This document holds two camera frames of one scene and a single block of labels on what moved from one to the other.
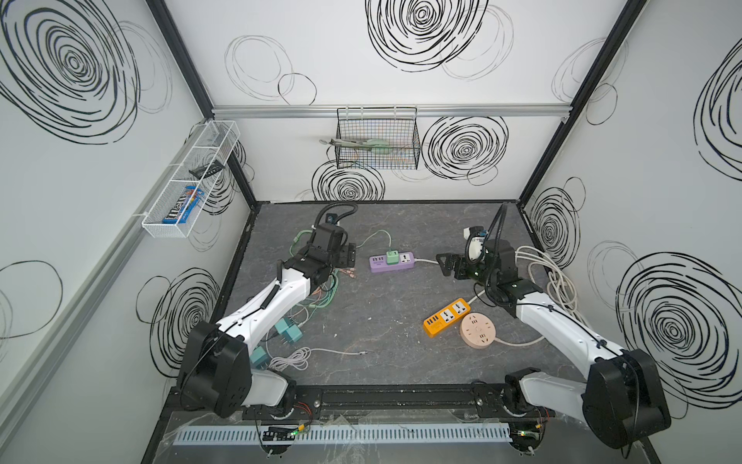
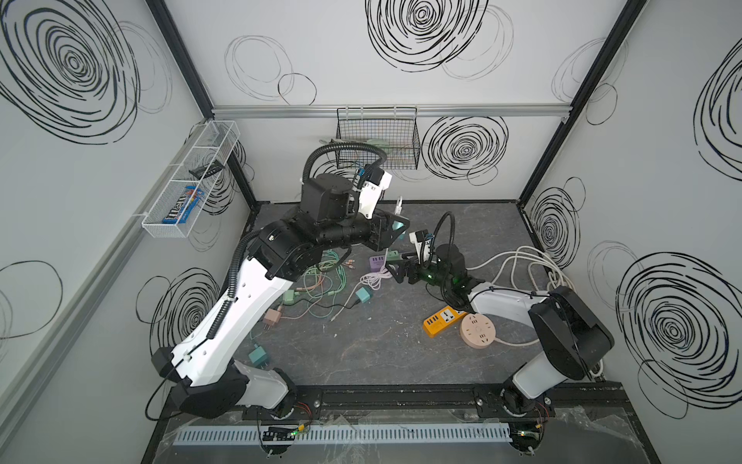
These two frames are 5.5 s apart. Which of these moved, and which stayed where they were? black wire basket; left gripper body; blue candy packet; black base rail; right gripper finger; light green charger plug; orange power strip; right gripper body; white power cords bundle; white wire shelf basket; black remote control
Moved: right gripper body; left gripper body; right gripper finger
Stayed: orange power strip; black wire basket; black remote control; white wire shelf basket; black base rail; light green charger plug; blue candy packet; white power cords bundle
